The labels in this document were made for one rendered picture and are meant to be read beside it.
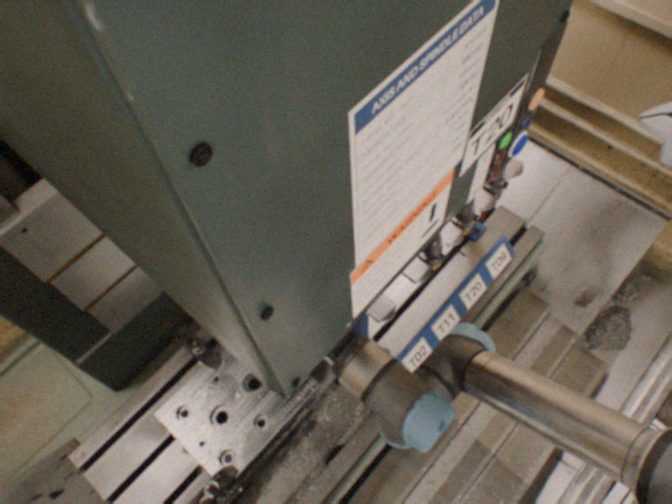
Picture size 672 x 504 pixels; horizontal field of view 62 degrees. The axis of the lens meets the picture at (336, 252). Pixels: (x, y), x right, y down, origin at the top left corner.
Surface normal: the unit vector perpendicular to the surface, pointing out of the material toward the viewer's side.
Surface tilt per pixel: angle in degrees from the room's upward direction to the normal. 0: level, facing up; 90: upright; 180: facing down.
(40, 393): 0
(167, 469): 0
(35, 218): 90
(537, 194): 24
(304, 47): 90
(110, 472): 0
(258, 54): 90
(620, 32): 90
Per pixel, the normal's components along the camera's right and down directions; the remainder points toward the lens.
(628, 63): -0.67, 0.67
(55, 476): 0.22, -0.71
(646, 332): -0.27, -0.62
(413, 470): -0.13, -0.39
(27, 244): 0.75, 0.57
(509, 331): 0.04, -0.56
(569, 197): -0.33, -0.16
